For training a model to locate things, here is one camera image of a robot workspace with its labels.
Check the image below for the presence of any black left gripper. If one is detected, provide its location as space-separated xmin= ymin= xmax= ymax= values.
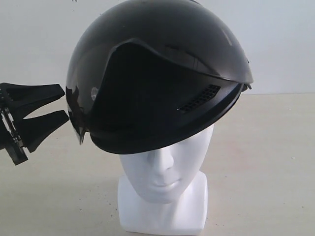
xmin=0 ymin=83 xmax=69 ymax=166

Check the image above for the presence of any black helmet with visor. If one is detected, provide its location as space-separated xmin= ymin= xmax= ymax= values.
xmin=65 ymin=0 xmax=253 ymax=154

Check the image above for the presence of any white mannequin head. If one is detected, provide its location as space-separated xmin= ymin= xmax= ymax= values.
xmin=118 ymin=126 xmax=214 ymax=236

